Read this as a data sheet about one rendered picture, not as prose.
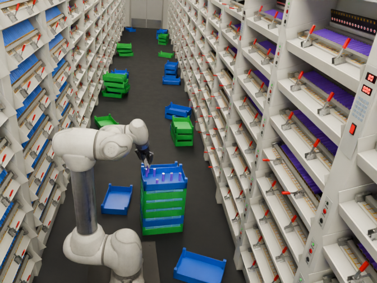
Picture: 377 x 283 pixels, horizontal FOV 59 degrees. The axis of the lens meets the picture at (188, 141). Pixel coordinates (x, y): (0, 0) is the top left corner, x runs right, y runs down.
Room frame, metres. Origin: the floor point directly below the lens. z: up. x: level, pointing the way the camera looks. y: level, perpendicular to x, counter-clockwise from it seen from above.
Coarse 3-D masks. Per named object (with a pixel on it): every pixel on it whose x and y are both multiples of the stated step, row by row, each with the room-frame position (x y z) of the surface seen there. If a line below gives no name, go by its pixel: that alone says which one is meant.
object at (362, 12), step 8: (344, 0) 1.56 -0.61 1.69; (352, 0) 1.50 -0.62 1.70; (360, 0) 1.45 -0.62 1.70; (336, 8) 1.61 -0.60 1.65; (344, 8) 1.54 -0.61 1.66; (352, 8) 1.48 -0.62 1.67; (360, 8) 1.43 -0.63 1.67; (368, 8) 1.38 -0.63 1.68; (376, 8) 1.33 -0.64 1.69; (368, 16) 1.37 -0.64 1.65; (376, 16) 1.32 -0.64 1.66
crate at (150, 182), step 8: (144, 168) 2.01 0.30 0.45; (152, 168) 2.02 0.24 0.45; (160, 168) 2.04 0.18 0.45; (168, 168) 2.06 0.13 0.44; (176, 168) 2.07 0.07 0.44; (144, 176) 1.98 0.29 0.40; (152, 176) 1.99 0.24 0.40; (160, 176) 2.00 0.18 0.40; (168, 176) 2.01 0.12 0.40; (176, 176) 2.02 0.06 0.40; (184, 176) 1.97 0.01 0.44; (144, 184) 1.82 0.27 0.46; (152, 184) 1.83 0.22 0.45; (160, 184) 1.84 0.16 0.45; (168, 184) 1.86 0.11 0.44; (176, 184) 1.87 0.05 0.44; (184, 184) 1.89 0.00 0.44
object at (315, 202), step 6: (276, 144) 1.56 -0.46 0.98; (276, 150) 1.52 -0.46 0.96; (276, 156) 1.48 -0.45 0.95; (282, 156) 1.44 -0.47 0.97; (288, 162) 1.38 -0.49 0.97; (288, 168) 1.36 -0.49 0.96; (294, 168) 1.33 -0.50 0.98; (288, 174) 1.31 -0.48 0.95; (294, 174) 1.29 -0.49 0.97; (300, 180) 1.24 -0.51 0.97; (306, 186) 1.19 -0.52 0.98; (306, 192) 1.15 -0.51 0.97; (312, 198) 1.11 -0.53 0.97; (318, 204) 1.07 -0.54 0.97
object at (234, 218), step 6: (222, 186) 2.27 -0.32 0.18; (228, 186) 2.26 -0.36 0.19; (222, 192) 2.21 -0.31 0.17; (228, 192) 2.11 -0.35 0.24; (228, 198) 2.11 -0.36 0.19; (228, 204) 2.05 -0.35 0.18; (234, 204) 2.04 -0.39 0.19; (228, 210) 1.98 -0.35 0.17; (234, 210) 1.97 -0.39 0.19; (234, 216) 1.91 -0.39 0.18; (234, 222) 1.85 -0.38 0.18; (240, 222) 1.84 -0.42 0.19; (234, 228) 1.79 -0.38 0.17
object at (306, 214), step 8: (264, 144) 1.58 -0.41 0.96; (272, 144) 1.57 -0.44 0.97; (280, 144) 1.57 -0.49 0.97; (264, 152) 1.55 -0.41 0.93; (272, 152) 1.53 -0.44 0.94; (272, 168) 1.43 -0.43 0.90; (280, 168) 1.38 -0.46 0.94; (280, 176) 1.32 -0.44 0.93; (288, 176) 1.31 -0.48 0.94; (288, 184) 1.25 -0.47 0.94; (296, 184) 1.24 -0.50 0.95; (296, 200) 1.14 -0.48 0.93; (304, 200) 1.13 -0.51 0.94; (296, 208) 1.13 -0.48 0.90; (304, 208) 1.09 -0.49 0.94; (312, 208) 1.08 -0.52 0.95; (304, 216) 1.04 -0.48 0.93; (312, 216) 1.04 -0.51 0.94
